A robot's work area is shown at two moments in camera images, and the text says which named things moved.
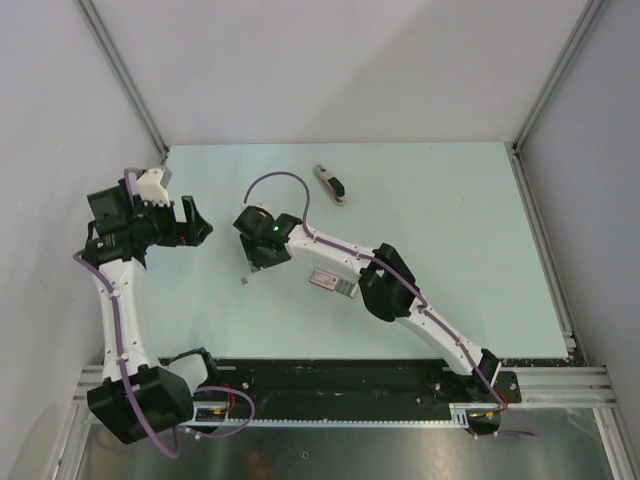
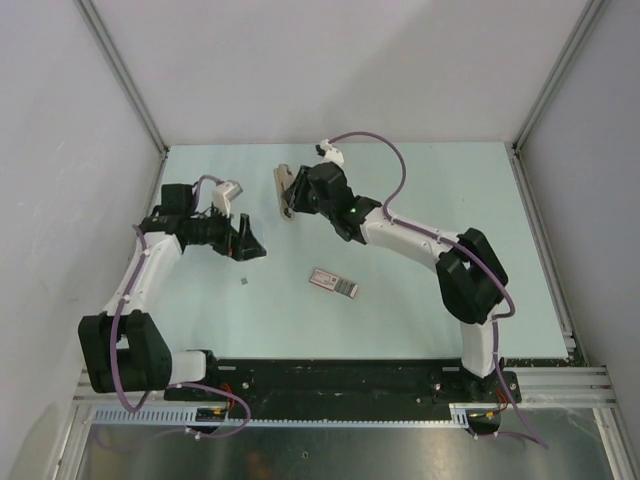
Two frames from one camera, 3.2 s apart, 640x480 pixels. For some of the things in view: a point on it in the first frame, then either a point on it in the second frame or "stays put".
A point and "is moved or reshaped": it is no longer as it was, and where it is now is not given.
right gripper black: [255, 257] to [295, 197]
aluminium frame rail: [542, 386] stays put
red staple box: [333, 283] stays put
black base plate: [355, 382] stays put
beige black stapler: [331, 184] is moved or reshaped
